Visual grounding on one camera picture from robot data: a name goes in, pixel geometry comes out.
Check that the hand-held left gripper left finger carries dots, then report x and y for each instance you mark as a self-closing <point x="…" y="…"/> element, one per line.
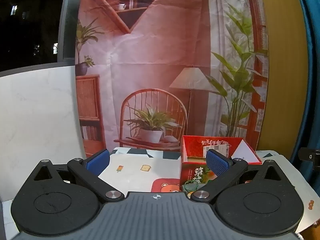
<point x="98" y="163"/>

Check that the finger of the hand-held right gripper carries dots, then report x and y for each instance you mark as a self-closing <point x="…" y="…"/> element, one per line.
<point x="310" y="157"/>

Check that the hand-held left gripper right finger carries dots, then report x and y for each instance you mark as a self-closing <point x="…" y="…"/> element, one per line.
<point x="218" y="163"/>

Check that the red strawberry print box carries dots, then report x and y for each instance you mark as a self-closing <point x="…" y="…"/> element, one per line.
<point x="193" y="150"/>

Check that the green knit cloth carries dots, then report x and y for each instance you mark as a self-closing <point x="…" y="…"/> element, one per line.
<point x="192" y="186"/>

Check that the white marble board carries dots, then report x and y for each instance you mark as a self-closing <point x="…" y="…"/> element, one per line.
<point x="37" y="117"/>

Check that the blue cloth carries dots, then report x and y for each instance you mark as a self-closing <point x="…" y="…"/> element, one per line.
<point x="313" y="80"/>

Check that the yellow wooden panel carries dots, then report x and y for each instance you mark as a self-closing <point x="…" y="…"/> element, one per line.
<point x="282" y="67"/>

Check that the wall poster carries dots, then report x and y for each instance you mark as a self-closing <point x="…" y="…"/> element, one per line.
<point x="155" y="55"/>

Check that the grey window frame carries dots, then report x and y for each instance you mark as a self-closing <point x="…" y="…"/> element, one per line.
<point x="68" y="22"/>

